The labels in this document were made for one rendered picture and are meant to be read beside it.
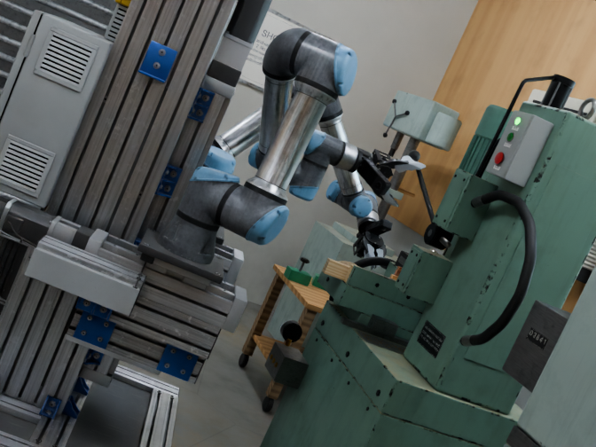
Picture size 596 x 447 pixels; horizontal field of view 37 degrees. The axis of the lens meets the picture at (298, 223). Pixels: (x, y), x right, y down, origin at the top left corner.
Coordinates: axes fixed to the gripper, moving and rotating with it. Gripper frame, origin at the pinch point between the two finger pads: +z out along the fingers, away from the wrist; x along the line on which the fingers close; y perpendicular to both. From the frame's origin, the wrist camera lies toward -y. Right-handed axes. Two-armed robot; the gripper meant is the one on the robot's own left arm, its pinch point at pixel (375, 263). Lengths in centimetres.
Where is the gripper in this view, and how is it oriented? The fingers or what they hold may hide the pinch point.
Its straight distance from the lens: 287.5
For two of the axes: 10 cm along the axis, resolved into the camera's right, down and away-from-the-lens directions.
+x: -8.7, -3.6, -3.3
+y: -4.9, 6.5, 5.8
